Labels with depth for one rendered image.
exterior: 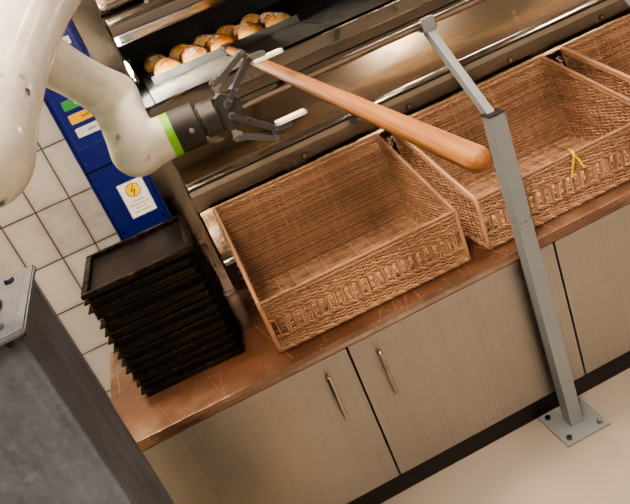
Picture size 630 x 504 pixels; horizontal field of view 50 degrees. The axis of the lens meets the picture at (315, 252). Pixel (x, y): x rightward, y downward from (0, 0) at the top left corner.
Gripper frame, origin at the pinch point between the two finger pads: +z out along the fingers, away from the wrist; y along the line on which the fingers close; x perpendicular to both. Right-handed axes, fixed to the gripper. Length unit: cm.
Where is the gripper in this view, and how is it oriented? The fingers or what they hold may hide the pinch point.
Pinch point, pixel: (289, 82)
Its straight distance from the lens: 147.3
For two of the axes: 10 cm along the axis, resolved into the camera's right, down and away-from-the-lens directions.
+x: 2.7, 3.3, -9.0
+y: 3.5, 8.4, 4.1
